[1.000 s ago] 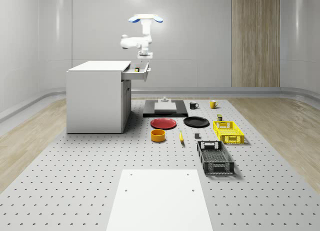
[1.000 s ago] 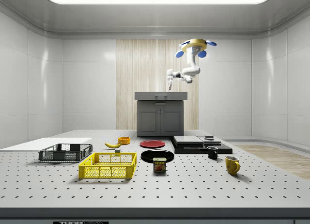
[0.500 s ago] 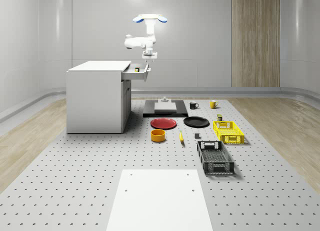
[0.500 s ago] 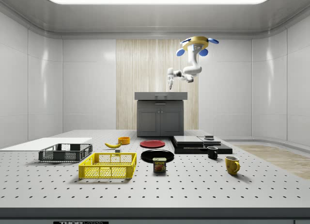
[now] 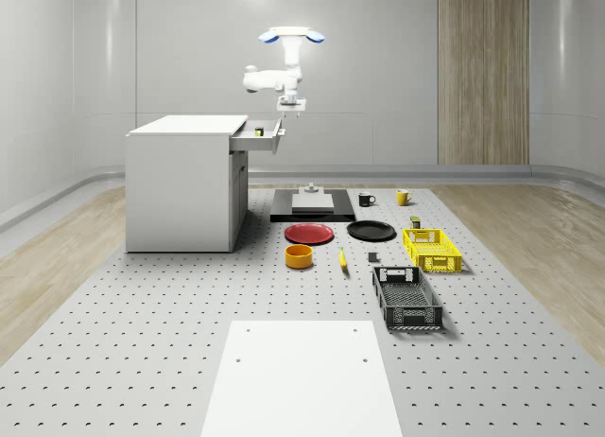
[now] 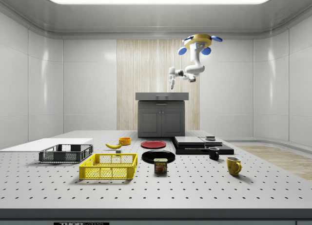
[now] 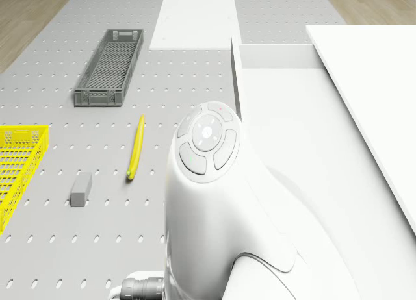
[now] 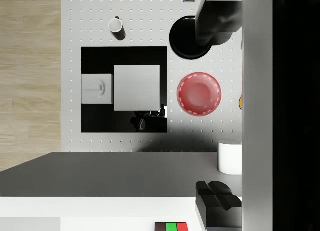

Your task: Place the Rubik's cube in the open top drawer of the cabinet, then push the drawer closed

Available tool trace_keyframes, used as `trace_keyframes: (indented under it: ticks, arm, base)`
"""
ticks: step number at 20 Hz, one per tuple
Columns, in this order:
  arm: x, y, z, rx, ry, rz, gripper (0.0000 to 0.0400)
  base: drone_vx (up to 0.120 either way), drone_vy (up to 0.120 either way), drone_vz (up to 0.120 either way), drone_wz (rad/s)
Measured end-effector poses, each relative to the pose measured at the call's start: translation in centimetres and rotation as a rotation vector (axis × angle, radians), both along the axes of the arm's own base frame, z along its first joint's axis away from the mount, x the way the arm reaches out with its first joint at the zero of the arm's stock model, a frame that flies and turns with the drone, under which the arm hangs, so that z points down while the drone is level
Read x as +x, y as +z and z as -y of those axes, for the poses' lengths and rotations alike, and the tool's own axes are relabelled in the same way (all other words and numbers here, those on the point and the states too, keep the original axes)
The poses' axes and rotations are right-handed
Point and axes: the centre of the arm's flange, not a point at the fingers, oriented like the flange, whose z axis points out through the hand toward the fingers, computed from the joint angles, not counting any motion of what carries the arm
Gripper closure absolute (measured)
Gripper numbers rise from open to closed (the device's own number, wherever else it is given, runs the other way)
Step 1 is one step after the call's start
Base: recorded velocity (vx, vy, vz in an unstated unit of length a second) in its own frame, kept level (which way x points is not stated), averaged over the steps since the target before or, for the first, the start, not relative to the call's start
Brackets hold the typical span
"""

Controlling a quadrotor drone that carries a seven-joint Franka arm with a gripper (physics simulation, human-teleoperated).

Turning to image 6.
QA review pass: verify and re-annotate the white cabinet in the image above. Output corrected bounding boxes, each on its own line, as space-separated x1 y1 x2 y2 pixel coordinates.
137 100 186 138

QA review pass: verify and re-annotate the red plate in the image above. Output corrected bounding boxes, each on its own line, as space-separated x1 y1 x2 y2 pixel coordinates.
140 140 167 149

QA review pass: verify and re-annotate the black plate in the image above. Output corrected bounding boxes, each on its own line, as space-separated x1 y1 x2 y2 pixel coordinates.
141 150 176 164

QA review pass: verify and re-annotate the dark grey basket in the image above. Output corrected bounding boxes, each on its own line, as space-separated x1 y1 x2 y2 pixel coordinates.
39 144 94 165

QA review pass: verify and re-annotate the yellow mug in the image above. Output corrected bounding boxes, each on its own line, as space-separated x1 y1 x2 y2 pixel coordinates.
226 156 243 176

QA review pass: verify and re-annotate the black mug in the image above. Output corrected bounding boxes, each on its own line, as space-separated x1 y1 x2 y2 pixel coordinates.
208 147 220 161

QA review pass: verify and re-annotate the yellow basket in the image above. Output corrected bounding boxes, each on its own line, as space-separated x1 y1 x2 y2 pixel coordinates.
78 153 138 180

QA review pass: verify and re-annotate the white board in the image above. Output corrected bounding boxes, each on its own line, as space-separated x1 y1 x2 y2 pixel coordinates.
0 138 94 152

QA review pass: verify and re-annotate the banana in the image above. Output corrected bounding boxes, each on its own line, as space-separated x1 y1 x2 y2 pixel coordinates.
105 142 124 150

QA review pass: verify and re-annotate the flat-sided can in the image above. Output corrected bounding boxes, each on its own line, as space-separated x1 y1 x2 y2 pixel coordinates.
153 158 168 174

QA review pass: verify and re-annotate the white drawer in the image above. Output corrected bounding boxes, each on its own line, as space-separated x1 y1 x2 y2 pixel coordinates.
135 92 190 102

